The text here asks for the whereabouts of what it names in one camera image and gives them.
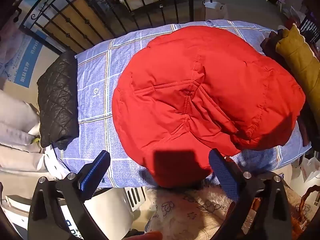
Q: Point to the person's floral fleece clothing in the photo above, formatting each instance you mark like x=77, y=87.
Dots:
x=187, y=210

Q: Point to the black iron railing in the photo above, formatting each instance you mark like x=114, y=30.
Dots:
x=100, y=17

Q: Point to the blue white banner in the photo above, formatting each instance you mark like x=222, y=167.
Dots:
x=25, y=55

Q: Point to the black quilted jacket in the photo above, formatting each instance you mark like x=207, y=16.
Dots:
x=57, y=100

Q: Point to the wooden board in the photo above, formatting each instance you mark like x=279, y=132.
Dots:
x=82, y=22

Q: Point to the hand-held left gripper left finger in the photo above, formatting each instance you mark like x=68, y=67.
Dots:
x=93, y=172

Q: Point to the carved wooden chair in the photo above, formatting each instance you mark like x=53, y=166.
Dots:
x=308, y=200

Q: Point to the white bedding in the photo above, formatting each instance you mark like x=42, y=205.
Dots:
x=17, y=135

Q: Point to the red padded jacket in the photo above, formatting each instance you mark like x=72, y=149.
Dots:
x=200, y=92

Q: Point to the blue plaid bedsheet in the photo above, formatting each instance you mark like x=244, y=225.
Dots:
x=97, y=80

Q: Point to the mustard yellow coat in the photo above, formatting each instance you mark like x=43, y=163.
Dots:
x=297, y=52

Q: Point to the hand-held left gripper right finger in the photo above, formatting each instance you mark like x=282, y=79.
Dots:
x=223, y=172

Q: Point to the white heater appliance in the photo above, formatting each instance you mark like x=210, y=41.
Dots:
x=117, y=205

